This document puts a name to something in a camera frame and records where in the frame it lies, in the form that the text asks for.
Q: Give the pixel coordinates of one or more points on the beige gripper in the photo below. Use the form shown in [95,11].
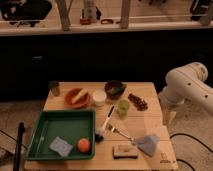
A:
[168,116]

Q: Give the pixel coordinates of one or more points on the dark grape bunch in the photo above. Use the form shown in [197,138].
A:
[140,104]

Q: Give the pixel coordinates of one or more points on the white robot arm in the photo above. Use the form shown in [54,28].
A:
[185,82]

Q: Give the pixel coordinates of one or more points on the light green cup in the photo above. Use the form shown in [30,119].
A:
[123,107]

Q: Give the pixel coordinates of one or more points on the white paper cup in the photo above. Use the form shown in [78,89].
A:
[99,97]

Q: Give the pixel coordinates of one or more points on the blue cloth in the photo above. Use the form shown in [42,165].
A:
[147,144]

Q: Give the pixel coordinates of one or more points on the silver fork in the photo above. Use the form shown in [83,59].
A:
[115,130]

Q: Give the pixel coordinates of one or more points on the dark green bowl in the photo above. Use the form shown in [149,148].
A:
[114,89]

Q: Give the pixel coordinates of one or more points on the yellow banana piece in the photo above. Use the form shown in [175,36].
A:
[80,94]

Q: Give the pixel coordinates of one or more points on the orange fruit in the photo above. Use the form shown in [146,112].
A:
[83,145]

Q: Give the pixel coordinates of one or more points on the green plastic tray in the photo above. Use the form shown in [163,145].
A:
[68,125]

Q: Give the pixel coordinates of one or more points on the orange bowl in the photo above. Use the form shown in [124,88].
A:
[80,104]

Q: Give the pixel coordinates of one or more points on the blue sponge in tray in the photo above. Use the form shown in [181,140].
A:
[62,147]

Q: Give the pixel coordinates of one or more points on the black pole stand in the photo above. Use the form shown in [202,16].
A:
[16,162]

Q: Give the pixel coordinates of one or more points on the black office chair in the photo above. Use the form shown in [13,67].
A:
[30,12]

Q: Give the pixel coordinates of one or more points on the wooden shelf rail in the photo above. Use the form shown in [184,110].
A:
[93,16]

